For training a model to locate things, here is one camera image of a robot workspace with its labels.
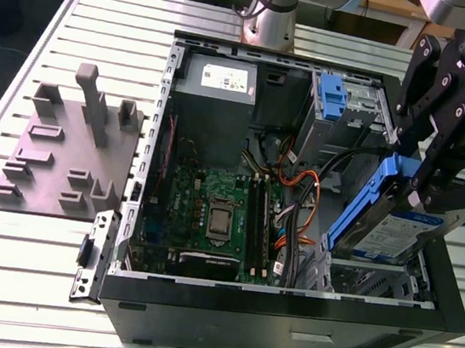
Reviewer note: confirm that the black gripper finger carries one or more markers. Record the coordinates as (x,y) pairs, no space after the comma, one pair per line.
(411,133)
(461,191)

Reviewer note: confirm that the hard disk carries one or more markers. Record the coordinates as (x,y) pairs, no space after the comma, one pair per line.
(391,235)

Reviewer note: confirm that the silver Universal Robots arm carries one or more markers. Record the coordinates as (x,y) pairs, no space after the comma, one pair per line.
(273,25)

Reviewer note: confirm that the metal disk bay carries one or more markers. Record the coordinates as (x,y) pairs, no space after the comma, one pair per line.
(358,264)

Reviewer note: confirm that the blue drive latch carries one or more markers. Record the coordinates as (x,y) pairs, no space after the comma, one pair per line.
(332,97)

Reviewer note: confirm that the metal drive cage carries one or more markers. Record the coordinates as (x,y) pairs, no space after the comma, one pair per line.
(318,142)

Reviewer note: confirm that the black RAM slot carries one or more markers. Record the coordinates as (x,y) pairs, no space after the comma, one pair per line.
(253,224)
(266,230)

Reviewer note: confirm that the CPU socket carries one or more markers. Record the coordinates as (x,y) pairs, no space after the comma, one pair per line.
(223,201)

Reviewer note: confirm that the grey power supply unit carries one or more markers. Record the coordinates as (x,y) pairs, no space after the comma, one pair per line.
(208,128)

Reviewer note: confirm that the silver CPU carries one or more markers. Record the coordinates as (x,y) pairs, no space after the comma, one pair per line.
(220,224)

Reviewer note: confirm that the green motherboard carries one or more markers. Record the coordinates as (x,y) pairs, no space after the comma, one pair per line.
(188,185)

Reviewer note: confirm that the black graphics card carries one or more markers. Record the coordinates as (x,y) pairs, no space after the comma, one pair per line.
(203,264)

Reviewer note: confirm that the black PC case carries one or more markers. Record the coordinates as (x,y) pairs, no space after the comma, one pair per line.
(238,325)

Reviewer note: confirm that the grey parts rack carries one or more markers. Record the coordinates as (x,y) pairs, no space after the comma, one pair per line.
(72,153)

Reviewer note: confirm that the metal slot bracket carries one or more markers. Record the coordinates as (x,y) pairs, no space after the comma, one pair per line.
(98,250)

